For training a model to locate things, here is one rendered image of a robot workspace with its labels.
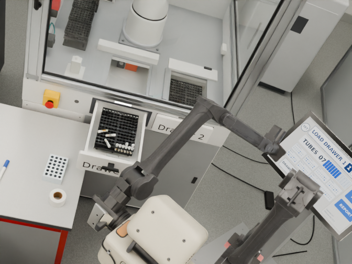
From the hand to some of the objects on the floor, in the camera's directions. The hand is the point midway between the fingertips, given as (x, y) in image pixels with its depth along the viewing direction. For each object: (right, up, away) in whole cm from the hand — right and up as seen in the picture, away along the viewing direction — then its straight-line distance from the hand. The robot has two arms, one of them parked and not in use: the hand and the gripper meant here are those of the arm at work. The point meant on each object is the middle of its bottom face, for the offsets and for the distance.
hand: (277, 151), depth 220 cm
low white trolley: (-140, -50, +44) cm, 155 cm away
